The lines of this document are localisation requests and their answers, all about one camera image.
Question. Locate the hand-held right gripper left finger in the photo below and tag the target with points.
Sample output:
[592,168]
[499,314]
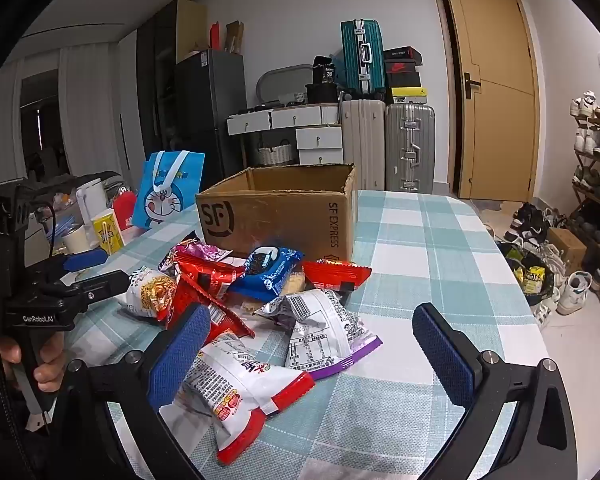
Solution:
[180,355]

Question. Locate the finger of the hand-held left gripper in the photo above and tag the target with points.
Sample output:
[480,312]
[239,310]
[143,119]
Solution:
[100,285]
[85,260]

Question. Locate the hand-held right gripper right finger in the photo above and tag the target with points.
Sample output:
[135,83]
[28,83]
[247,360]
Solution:
[445,355]

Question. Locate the red cookie packet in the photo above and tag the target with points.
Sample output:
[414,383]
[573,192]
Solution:
[335,274]

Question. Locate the brown cardboard box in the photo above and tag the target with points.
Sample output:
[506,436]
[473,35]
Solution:
[280,220]

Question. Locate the person's left hand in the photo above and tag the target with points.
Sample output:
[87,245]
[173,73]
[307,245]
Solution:
[47,370]

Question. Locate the yellow carton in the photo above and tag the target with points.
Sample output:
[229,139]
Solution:
[106,230]

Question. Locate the white yellow noodle packet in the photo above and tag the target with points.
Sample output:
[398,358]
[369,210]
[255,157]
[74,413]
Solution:
[147,292]

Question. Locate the red striped snack packet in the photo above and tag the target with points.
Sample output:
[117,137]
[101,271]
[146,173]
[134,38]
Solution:
[222,316]

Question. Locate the white kettle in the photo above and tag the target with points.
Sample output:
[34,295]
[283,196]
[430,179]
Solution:
[90,202]

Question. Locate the red round object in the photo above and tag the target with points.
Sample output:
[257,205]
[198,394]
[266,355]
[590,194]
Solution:
[125,210]

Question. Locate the white red snack packet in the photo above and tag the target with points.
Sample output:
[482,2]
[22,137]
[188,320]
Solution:
[240,385]

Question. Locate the blue cartoon gift bag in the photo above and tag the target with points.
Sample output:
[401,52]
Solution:
[165,200]

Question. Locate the pink purple candy packet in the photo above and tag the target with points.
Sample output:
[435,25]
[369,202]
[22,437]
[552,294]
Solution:
[195,250]

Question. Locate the black trash bag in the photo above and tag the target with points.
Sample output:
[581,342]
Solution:
[530,275]

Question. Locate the blue cookie packet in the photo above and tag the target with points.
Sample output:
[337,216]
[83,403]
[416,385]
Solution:
[265,270]

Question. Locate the white purple snack packet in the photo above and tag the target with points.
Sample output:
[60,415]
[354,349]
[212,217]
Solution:
[320,340]

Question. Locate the pale yellow cracker packet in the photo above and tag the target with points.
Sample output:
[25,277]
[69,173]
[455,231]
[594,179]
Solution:
[295,282]

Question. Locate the white curtain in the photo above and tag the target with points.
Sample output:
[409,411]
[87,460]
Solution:
[90,110]

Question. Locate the pile of assorted shoes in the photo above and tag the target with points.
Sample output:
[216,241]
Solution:
[530,225]

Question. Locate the small cardboard box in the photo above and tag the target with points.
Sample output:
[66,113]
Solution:
[567,250]

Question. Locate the dark tall cabinet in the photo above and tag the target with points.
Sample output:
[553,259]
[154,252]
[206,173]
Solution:
[155,85]

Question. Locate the black fridge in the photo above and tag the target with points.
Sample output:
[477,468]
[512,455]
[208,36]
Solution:
[210,110]

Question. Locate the silver suitcase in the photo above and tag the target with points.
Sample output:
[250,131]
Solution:
[410,150]

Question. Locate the wicker basket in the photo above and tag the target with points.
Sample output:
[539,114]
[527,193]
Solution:
[275,155]

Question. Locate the beige suitcase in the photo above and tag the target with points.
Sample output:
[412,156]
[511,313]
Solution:
[362,145]

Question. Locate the wooden door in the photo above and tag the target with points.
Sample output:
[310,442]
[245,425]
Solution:
[495,110]

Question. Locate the white drawer desk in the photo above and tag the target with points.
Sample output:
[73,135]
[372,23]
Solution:
[300,117]

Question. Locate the red flat box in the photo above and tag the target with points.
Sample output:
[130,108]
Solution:
[215,35]

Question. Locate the yellow black shoe box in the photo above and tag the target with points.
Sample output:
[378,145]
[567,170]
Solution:
[409,95]

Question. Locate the grey oval panel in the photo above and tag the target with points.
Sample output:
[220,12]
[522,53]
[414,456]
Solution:
[280,82]

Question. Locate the brown cardboard piece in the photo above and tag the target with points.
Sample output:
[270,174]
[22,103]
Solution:
[235,37]

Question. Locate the plain black shoe box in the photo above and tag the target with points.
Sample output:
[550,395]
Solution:
[404,80]

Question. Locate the black round bin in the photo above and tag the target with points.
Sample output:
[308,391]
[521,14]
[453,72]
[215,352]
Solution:
[322,94]

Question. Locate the black red label shoe box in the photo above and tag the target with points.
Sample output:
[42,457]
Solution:
[402,53]

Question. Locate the black paper bag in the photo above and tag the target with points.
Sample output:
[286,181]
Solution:
[324,71]

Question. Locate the teal suitcase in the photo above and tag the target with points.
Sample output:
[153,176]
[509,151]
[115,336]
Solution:
[362,55]

